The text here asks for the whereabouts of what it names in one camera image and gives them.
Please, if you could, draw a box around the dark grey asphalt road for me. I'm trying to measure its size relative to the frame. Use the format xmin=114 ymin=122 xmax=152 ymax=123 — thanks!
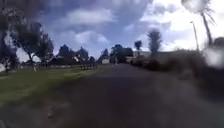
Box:
xmin=0 ymin=63 xmax=224 ymax=128

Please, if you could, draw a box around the small tree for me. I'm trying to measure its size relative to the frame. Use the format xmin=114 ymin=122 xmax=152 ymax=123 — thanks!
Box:
xmin=134 ymin=39 xmax=143 ymax=57

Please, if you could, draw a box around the white building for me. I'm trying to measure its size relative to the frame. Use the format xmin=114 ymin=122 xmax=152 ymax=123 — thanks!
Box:
xmin=101 ymin=58 xmax=111 ymax=65

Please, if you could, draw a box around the tall palm tree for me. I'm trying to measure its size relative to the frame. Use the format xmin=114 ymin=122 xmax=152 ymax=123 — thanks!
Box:
xmin=181 ymin=0 xmax=218 ymax=48

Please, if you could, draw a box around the round-topped palm tree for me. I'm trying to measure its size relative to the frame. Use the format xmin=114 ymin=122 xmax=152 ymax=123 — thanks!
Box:
xmin=147 ymin=29 xmax=163 ymax=56

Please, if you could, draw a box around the large dark tree cluster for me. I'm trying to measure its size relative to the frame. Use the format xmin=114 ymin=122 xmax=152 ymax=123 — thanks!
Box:
xmin=109 ymin=43 xmax=134 ymax=64

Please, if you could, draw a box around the picnic table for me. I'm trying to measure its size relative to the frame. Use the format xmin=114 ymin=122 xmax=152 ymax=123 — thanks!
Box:
xmin=79 ymin=63 xmax=98 ymax=71

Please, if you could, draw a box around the green grass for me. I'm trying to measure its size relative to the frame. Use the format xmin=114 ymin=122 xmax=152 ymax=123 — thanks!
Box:
xmin=0 ymin=65 xmax=103 ymax=108

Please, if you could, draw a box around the street lamp pole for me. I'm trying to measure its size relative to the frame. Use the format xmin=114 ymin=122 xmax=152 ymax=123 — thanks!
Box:
xmin=189 ymin=20 xmax=200 ymax=52

